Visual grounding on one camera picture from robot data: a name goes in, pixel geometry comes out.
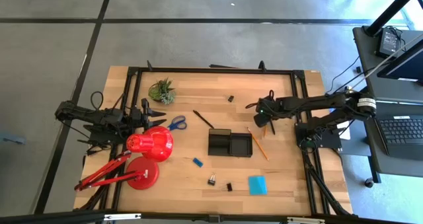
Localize black side desk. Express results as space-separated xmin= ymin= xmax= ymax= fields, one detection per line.
xmin=352 ymin=25 xmax=423 ymax=178

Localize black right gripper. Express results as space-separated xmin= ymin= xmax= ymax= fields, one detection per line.
xmin=254 ymin=97 xmax=282 ymax=135

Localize blue sticky note pad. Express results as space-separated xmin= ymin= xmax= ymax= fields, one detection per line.
xmin=248 ymin=175 xmax=268 ymax=196

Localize black pen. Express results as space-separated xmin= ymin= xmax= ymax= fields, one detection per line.
xmin=192 ymin=110 xmax=215 ymax=130

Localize white sheet of paper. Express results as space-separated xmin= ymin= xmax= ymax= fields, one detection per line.
xmin=336 ymin=120 xmax=351 ymax=141

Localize black laptop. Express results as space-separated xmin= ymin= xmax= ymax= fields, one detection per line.
xmin=375 ymin=114 xmax=423 ymax=161

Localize black stand pole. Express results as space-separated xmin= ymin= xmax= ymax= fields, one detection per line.
xmin=363 ymin=0 xmax=423 ymax=36

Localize blue-handled scissors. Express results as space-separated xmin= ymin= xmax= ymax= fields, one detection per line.
xmin=167 ymin=115 xmax=188 ymax=131

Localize black aluminium table frame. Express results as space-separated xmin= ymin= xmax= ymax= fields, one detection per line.
xmin=72 ymin=60 xmax=354 ymax=218

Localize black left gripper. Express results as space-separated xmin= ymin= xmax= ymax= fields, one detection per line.
xmin=131 ymin=98 xmax=168 ymax=131

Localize black floor cable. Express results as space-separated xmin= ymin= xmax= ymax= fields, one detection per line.
xmin=325 ymin=55 xmax=361 ymax=96

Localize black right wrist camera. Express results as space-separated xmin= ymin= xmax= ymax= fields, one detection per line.
xmin=253 ymin=113 xmax=270 ymax=128

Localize black computer monitor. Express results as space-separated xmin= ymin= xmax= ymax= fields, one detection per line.
xmin=376 ymin=38 xmax=423 ymax=87

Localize black power adapter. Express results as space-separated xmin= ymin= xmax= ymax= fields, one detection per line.
xmin=376 ymin=27 xmax=403 ymax=58

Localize black mesh desk organizer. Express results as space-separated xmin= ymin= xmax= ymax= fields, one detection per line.
xmin=208 ymin=128 xmax=254 ymax=158

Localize silver metal bracket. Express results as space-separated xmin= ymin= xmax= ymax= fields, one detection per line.
xmin=286 ymin=216 xmax=327 ymax=224
xmin=104 ymin=213 xmax=142 ymax=221

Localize small potted succulent plant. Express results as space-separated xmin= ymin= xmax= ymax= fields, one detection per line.
xmin=147 ymin=77 xmax=177 ymax=105

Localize red desk lamp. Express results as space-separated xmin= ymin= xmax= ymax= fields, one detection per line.
xmin=74 ymin=126 xmax=175 ymax=192

